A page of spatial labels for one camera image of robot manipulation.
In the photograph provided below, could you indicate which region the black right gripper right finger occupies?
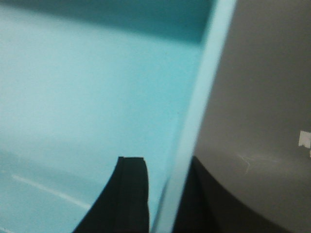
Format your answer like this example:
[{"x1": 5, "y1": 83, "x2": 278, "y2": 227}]
[{"x1": 173, "y1": 157, "x2": 275, "y2": 233}]

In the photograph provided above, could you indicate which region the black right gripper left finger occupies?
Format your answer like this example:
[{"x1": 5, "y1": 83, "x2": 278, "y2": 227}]
[{"x1": 74, "y1": 157, "x2": 150, "y2": 233}]

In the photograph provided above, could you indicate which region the light blue plastic tub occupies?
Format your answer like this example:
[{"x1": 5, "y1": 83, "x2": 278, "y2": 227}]
[{"x1": 0, "y1": 0, "x2": 236, "y2": 233}]

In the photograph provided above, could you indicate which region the white paper scrap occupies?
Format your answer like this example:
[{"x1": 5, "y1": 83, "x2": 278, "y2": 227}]
[{"x1": 298, "y1": 131, "x2": 311, "y2": 149}]

